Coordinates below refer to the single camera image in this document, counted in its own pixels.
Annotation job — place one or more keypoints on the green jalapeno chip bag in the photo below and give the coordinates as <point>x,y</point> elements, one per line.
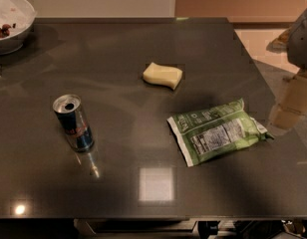
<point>207,134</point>

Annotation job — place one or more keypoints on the white bowl with food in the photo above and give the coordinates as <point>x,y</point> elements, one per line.
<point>16,20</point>

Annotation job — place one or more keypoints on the yellow sponge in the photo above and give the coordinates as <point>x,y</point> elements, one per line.
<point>162,75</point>

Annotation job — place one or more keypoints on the redbull can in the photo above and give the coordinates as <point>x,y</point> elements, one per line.
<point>69,111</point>

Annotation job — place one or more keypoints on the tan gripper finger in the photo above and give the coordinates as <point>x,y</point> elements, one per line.
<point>284,118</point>
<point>294,98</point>

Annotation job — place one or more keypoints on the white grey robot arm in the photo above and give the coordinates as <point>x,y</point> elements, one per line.
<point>296,50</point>

